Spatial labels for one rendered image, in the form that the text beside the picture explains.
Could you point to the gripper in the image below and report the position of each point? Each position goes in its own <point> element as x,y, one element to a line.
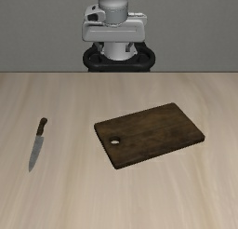
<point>111,32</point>

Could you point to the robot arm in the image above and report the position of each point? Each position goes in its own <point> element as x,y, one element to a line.
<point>113,3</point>

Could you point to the dark brown cutting board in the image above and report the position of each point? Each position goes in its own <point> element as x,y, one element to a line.
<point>148,134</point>

